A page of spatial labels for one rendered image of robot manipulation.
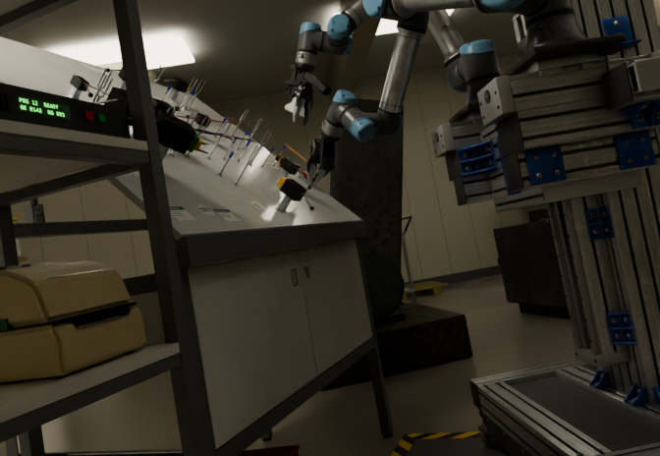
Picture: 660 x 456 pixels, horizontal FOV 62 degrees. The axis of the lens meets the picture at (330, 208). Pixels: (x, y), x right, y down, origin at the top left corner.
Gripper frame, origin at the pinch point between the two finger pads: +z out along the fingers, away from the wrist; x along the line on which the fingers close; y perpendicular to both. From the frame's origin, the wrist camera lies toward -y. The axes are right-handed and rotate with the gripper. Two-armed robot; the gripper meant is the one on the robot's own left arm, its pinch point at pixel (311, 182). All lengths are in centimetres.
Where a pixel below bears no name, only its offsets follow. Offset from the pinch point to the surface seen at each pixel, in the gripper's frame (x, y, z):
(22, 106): 76, -79, -48
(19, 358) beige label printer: 68, -101, -16
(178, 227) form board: 47, -68, -22
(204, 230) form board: 41, -64, -19
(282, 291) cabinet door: 13, -50, 8
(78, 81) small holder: 79, -13, -22
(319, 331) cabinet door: -6, -47, 25
